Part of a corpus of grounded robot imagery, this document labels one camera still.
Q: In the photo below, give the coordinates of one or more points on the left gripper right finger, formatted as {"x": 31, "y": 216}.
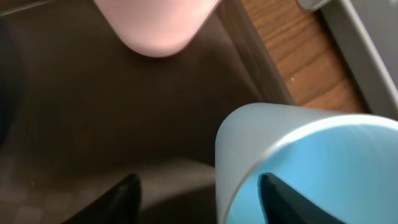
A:
{"x": 282, "y": 204}

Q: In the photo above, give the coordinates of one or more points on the brown serving tray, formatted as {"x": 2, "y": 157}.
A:
{"x": 80, "y": 111}

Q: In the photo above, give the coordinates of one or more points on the pink plastic cup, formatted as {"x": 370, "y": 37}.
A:
{"x": 156, "y": 28}

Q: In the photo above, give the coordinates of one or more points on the light blue plastic cup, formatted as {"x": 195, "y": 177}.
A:
{"x": 344, "y": 163}

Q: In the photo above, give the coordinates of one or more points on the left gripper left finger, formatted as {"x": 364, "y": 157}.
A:
{"x": 120, "y": 204}

